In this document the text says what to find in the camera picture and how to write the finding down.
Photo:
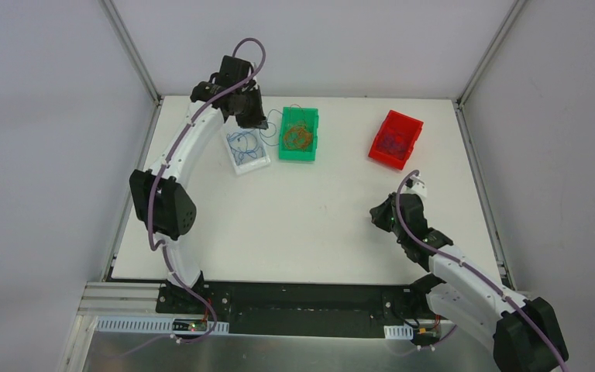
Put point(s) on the white plastic bin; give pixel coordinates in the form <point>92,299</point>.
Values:
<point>246,148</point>

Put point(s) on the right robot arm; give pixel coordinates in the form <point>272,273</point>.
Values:
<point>522,334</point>

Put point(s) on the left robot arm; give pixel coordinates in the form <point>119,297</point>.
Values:
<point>159,193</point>

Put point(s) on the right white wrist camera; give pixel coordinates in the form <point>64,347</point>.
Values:
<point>416,186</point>

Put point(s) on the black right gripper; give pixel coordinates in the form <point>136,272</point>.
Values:
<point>383,216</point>

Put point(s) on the red plastic bin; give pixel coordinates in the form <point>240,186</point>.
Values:
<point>394,142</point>

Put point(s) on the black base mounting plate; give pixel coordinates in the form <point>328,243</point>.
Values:
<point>285,309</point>

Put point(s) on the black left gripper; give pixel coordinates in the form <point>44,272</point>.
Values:
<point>249,114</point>

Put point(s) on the green plastic bin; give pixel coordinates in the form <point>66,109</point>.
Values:
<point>298,138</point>

